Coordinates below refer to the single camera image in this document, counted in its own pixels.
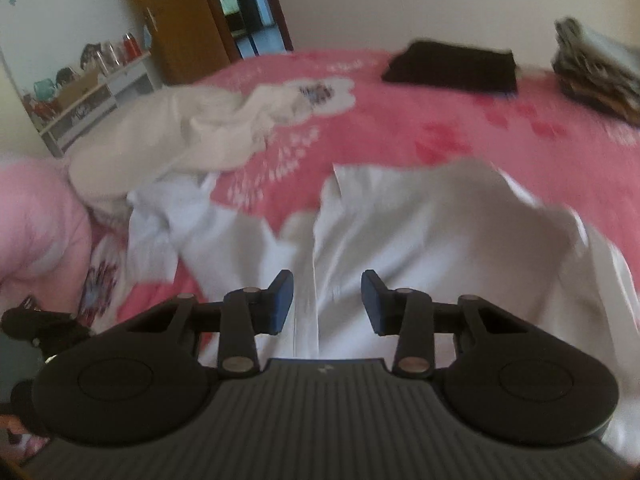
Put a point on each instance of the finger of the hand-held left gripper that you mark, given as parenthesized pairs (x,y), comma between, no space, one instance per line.
(45,327)

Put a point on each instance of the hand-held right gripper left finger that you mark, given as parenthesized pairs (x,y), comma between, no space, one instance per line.
(281,302)

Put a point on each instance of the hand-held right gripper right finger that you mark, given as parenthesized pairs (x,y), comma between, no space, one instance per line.
(372,302)

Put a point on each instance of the white button shirt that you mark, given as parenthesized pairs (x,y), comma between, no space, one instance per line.
(450,240)

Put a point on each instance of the cream garment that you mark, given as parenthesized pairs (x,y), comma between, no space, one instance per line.
(175,135)

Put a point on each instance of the stack of folded clothes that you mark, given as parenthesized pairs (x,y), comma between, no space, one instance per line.
(595,70)

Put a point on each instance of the pink floral blanket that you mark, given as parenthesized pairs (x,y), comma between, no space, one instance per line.
(400,125)

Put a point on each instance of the white shelf unit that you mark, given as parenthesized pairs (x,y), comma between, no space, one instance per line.
(85,105)

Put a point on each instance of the black folded garment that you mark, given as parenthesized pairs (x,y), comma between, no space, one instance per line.
(450,67)

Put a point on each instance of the red bottle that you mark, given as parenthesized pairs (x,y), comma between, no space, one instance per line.
(131,46)

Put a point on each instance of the wooden door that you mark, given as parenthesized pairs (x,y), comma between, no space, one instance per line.
(170,10)

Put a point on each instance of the wooden door frame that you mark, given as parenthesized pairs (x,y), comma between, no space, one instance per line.
(275,5)

